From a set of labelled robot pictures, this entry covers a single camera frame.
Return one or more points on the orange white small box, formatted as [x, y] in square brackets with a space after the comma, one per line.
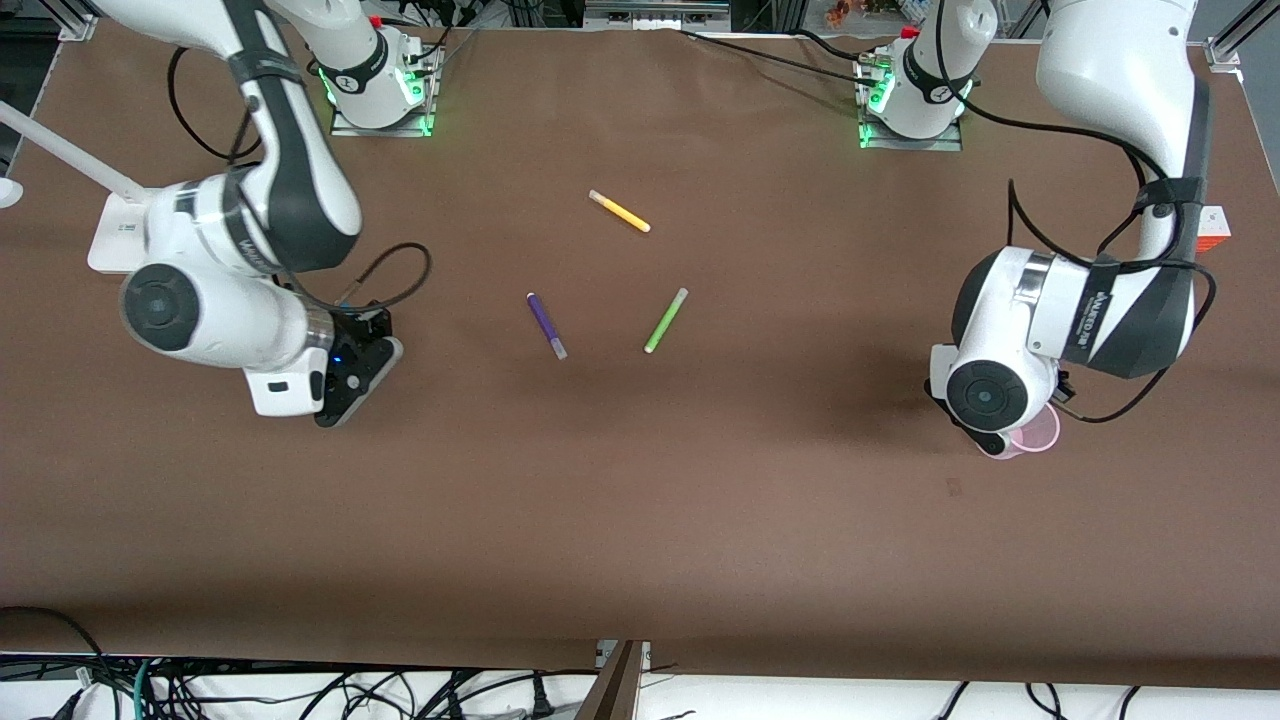
[1212, 236]

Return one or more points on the translucent pink plastic cup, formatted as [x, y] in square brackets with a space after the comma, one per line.
[1040, 432]

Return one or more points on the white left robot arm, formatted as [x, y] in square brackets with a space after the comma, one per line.
[1120, 60]

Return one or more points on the dark table support beam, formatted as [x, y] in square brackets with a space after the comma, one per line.
[612, 690]

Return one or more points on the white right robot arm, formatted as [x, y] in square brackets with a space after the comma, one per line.
[290, 180]

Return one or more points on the white round object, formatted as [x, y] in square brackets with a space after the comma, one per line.
[8, 193]

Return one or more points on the purple marker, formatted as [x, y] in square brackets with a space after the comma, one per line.
[546, 325]

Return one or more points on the black device box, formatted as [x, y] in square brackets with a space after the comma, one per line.
[650, 15]

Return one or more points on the aluminium frame profile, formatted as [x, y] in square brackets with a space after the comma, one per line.
[78, 22]
[1225, 48]

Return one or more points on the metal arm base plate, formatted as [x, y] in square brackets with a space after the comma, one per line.
[940, 145]
[400, 130]

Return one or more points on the yellow marker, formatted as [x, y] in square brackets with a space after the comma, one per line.
[622, 212]

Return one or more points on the green marker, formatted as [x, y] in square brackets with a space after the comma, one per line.
[665, 322]

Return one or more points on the brown table cover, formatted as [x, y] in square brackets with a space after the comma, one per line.
[640, 540]

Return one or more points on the black power plug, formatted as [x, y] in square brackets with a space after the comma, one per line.
[543, 706]

